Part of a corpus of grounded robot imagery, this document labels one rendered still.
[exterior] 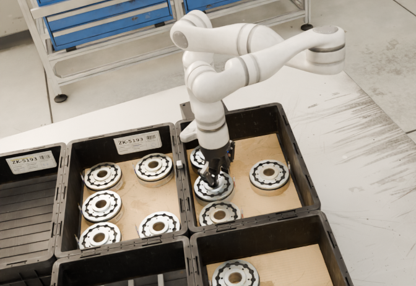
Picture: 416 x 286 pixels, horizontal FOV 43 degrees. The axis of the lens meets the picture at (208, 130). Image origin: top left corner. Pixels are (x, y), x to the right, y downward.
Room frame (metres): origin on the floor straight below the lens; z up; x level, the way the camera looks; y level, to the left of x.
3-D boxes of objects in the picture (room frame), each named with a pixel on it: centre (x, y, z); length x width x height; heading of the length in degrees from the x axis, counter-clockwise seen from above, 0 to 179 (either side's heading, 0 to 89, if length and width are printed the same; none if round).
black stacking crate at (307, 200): (0.95, -0.07, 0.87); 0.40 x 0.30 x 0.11; 1
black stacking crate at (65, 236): (0.95, 0.23, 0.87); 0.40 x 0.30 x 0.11; 1
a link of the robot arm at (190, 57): (1.35, -0.01, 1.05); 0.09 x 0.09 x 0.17; 48
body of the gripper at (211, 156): (0.97, -0.01, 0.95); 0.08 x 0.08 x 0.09
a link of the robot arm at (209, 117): (0.98, -0.01, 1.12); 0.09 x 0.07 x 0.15; 17
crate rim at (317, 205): (0.95, -0.07, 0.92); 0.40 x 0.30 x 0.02; 1
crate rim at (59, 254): (0.95, 0.23, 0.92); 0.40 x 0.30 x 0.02; 1
